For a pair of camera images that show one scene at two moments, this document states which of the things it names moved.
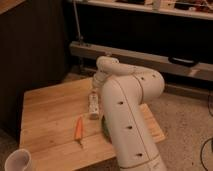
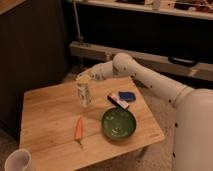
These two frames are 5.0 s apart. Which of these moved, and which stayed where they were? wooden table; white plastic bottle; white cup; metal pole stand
Moved: white plastic bottle
Stayed: wooden table; metal pole stand; white cup
